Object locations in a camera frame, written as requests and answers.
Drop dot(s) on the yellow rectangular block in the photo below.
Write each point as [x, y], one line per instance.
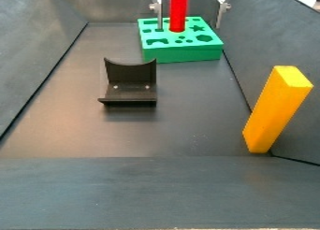
[282, 95]

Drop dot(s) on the green foam shape board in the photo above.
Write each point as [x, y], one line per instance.
[195, 44]

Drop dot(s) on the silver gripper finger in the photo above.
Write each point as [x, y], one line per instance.
[155, 6]
[223, 6]

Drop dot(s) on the red cylinder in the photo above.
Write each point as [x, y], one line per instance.
[178, 7]

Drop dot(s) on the black curved holder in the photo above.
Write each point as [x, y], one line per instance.
[131, 83]

